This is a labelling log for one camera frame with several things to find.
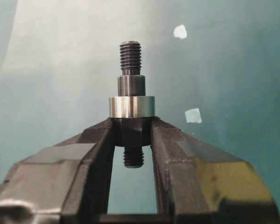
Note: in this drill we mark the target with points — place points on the dark threaded steel shaft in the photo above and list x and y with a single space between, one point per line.
131 125

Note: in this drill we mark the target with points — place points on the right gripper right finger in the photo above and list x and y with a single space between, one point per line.
197 183

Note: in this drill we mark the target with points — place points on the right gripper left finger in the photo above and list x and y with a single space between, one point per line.
68 183

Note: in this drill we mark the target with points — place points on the small white tape scrap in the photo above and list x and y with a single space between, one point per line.
180 32

